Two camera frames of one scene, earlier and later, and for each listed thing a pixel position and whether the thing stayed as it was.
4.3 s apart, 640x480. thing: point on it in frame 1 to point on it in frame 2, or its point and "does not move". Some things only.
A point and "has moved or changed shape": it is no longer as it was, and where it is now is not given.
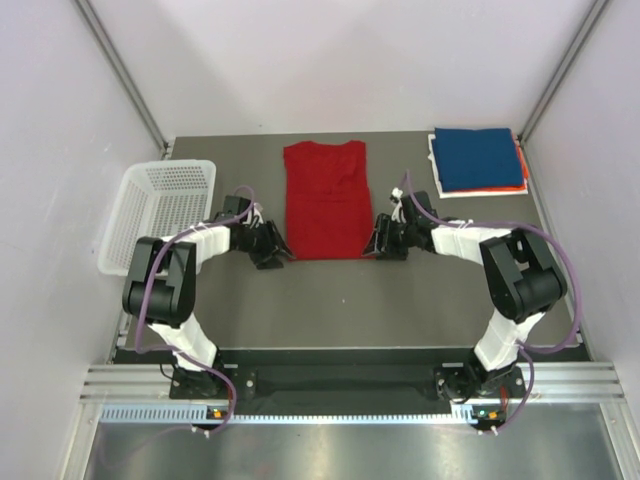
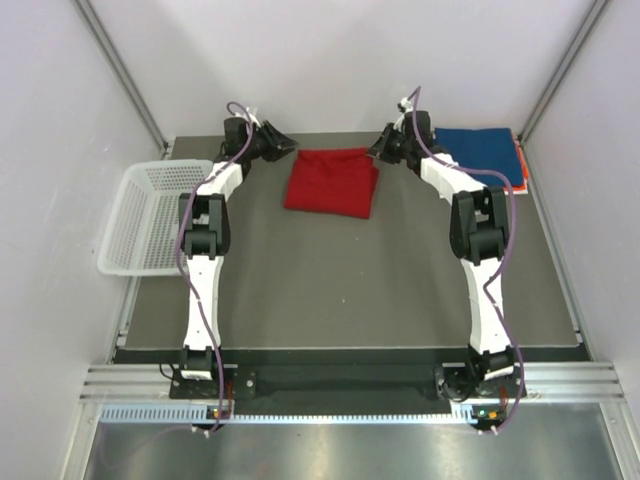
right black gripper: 384,229 to 380,149
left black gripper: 273,244 to 283,143
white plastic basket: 155,200 does not move
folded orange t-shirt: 523,186 does not move
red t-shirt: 328,202 has moved or changed shape
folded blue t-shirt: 470,158 does not move
